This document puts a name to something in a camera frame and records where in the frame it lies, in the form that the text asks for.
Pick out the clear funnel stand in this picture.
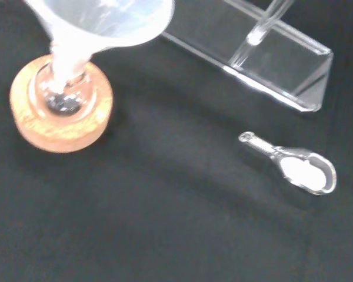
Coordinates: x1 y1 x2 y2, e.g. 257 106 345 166
159 0 334 113

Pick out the cork ring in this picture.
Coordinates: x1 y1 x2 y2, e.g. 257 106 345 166
9 54 114 154

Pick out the clear round-bottom flask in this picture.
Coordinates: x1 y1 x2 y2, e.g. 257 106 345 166
28 54 98 119

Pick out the black bench cloth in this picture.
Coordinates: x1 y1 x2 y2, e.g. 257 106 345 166
0 0 353 282

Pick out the translucent plastic funnel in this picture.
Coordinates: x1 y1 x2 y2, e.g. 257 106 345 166
23 0 177 86

